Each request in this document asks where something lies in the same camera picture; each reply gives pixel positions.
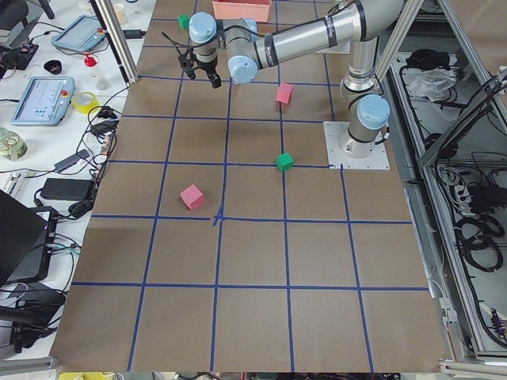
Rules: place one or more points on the yellow tape roll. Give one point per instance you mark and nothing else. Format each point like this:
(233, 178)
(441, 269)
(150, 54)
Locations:
(85, 102)

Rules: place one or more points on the green foam cube far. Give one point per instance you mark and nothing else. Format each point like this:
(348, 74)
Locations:
(183, 21)

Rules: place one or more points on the pink foam cube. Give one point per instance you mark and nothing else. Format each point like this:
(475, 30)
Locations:
(192, 197)
(284, 93)

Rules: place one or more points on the teach pendant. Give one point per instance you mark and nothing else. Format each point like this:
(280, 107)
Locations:
(44, 102)
(82, 35)

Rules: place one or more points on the black laptop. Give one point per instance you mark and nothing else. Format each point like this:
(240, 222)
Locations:
(26, 235)

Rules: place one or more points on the white crumpled cloth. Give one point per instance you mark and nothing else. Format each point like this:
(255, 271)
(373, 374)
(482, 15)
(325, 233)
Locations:
(433, 84)

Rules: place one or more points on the black power adapter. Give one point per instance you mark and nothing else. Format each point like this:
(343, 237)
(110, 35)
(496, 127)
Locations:
(66, 189)

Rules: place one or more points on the green foam cube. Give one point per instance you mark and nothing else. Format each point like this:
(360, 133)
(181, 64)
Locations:
(284, 162)
(183, 21)

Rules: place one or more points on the green foam cube centre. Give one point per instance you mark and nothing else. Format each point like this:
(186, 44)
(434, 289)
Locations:
(284, 162)

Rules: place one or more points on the black small bowl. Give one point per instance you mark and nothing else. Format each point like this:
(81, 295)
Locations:
(53, 66)

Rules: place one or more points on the pink foam cube outer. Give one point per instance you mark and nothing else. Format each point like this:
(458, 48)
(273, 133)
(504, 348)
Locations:
(192, 197)

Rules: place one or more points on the aluminium frame post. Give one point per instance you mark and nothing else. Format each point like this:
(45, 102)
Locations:
(106, 16)

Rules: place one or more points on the pink foam cube centre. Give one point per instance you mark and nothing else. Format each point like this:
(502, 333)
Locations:
(284, 93)

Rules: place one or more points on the far teach pendant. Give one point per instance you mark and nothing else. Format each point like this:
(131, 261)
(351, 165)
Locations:
(82, 35)

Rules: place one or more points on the near teach pendant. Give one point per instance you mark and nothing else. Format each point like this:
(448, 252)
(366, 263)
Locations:
(44, 102)

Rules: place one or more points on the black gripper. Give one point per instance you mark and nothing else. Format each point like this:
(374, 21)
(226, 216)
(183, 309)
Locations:
(208, 67)

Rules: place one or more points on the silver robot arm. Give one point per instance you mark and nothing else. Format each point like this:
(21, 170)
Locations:
(358, 22)

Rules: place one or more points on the red capped white bottle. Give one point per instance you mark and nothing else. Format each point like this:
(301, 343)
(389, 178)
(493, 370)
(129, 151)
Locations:
(97, 75)

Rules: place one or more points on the pink plastic bin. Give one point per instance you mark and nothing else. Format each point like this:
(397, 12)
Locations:
(235, 9)

